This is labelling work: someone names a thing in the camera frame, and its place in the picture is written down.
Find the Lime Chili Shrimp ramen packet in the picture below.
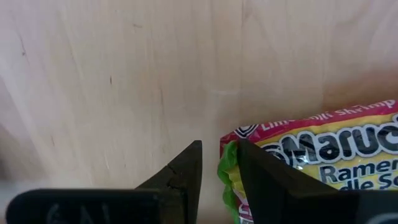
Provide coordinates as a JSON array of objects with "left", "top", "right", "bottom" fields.
[{"left": 217, "top": 99, "right": 398, "bottom": 224}]

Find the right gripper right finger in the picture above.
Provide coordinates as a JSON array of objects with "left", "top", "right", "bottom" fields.
[{"left": 238, "top": 139, "right": 358, "bottom": 224}]

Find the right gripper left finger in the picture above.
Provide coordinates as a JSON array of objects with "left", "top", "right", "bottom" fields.
[{"left": 136, "top": 140, "right": 203, "bottom": 224}]

